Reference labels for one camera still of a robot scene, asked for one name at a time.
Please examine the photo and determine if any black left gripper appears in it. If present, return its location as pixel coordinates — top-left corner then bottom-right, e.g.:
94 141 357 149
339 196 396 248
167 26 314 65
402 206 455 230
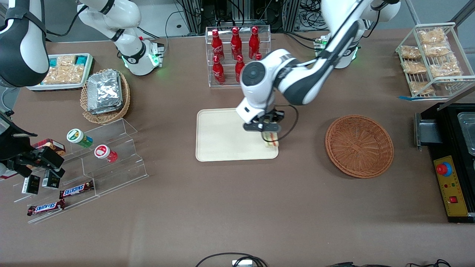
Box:
243 110 281 143

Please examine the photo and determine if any triangle sandwich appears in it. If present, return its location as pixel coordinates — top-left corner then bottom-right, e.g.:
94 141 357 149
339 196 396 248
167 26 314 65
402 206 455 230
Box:
263 131 279 149

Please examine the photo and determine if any cream plastic tray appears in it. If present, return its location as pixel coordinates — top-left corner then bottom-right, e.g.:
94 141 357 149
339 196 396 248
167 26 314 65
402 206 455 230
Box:
196 107 279 162

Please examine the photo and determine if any white snack tray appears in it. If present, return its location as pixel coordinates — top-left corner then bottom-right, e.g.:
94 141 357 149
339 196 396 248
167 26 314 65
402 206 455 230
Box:
26 53 94 92

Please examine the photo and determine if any small tan wicker basket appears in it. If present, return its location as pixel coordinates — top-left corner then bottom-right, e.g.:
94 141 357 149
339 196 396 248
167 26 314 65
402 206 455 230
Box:
80 68 131 125

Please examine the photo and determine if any large brown wicker basket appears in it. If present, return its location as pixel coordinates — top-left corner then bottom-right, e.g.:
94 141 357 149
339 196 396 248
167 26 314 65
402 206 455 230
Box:
325 115 394 179

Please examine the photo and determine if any red brown carton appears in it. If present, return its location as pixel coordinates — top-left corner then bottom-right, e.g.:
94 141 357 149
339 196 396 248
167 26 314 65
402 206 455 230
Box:
31 138 66 156

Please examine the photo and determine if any green lidded can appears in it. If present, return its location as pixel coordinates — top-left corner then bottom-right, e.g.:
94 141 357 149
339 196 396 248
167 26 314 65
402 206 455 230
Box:
66 128 94 149

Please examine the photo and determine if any Snickers chocolate bar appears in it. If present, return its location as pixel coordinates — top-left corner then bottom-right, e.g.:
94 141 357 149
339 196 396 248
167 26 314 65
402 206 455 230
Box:
26 199 66 217
59 180 95 200

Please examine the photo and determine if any red lidded can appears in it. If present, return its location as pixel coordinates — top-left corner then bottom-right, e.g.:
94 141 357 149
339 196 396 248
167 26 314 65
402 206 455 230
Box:
94 144 119 164

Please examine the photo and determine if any clear acrylic stepped stand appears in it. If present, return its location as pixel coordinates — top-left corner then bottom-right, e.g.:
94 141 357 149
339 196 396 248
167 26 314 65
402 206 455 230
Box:
13 118 150 224

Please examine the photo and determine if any clear acrylic bottle rack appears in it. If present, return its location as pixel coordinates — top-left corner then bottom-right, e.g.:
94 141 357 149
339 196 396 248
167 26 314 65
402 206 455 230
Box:
205 25 272 88

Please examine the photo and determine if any silver foil bag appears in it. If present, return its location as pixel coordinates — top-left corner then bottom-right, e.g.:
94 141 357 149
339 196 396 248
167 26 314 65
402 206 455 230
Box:
87 70 124 115

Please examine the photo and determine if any peanut brittle snack bag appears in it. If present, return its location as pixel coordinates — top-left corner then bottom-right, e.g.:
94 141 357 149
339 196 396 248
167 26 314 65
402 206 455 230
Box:
409 81 435 95
417 29 448 44
429 56 463 80
423 43 452 58
400 45 422 60
403 60 428 75

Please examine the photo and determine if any red emergency stop button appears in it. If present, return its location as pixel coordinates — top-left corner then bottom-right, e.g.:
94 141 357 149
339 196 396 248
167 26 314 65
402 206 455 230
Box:
436 162 453 177

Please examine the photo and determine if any black control machine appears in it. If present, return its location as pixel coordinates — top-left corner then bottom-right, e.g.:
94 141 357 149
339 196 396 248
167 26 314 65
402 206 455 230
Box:
415 102 475 223

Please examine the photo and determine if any aluminium angle bar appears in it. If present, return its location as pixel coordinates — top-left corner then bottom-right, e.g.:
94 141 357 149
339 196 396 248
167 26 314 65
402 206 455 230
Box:
437 83 475 112

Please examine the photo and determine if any clear plastic tub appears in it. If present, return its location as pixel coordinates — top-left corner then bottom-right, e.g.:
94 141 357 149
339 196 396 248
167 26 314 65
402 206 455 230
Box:
457 111 475 157

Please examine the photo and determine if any yellow control panel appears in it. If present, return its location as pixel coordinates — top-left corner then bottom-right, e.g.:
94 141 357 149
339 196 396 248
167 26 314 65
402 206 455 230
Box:
433 155 469 217

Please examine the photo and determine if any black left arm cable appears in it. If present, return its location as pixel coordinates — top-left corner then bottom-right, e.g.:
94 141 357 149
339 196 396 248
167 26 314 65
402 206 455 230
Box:
276 105 299 142

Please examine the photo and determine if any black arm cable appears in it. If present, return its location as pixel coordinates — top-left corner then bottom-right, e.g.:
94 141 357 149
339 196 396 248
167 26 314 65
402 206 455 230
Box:
45 4 89 37
276 105 299 142

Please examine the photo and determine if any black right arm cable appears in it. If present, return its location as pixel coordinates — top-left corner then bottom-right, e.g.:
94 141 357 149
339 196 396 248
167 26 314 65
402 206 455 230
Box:
45 4 89 37

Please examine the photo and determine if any black cable bundle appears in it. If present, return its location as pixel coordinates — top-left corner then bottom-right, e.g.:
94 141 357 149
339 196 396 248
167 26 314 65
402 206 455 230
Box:
299 0 334 30

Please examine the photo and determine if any black looped cable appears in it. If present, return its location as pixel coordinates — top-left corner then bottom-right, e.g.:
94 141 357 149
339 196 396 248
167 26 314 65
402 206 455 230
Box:
195 252 268 267

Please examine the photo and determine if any grey metal bracket plate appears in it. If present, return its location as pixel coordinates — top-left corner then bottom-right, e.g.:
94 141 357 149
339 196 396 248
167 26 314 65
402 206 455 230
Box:
414 113 422 149

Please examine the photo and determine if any aluminium frame bar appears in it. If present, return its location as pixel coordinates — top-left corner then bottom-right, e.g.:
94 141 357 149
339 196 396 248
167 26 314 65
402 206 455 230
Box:
404 0 422 26
450 0 475 27

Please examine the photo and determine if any white wire rack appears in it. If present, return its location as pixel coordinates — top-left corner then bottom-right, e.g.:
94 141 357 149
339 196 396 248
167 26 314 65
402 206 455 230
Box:
395 22 475 100

